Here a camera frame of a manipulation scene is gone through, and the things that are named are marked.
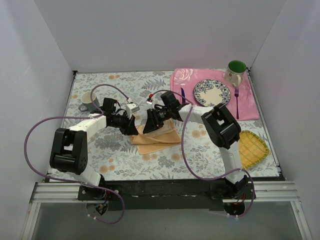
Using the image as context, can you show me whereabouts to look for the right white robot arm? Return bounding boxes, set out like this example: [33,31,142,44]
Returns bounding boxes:
[143,91,248,199]

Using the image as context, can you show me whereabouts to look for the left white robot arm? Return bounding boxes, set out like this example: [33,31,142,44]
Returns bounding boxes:
[49,98,140,200]

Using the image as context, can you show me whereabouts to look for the orange satin napkin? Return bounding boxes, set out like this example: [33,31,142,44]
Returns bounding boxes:
[130,119,181,155]

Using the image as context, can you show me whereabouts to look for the aluminium frame rail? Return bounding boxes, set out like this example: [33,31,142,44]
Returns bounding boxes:
[30,180,300,203]

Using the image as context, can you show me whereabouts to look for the floral mug green inside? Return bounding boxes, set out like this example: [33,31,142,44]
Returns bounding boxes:
[223,60,247,88]

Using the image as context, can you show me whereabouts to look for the purple cable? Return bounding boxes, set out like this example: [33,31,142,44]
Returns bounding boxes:
[23,84,126,225]
[148,89,257,219]

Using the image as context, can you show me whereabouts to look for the pink floral placemat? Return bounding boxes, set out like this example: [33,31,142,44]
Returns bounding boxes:
[170,68,260,121]

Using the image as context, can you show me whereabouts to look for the purple fork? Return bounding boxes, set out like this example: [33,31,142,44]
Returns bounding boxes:
[234,87,239,120]

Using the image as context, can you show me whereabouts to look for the blue floral plate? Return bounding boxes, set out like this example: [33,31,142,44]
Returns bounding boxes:
[193,79,231,107]

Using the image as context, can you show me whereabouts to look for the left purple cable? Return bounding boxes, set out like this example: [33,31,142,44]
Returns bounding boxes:
[23,84,126,225]

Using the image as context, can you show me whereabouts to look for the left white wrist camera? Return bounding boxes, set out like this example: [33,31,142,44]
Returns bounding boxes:
[125,102,140,119]

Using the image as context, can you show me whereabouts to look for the purple knife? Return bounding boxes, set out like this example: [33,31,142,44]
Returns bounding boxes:
[180,87,186,104]

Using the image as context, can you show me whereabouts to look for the grey mug white inside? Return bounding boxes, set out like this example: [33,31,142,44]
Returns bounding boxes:
[78,91,99,112]

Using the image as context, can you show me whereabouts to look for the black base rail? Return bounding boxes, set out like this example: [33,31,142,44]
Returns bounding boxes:
[77,179,256,211]

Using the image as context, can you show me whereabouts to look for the yellow bamboo mat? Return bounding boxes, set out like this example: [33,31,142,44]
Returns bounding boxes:
[239,130,269,170]

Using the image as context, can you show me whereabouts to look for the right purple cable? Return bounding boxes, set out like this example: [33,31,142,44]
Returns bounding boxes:
[148,89,257,219]

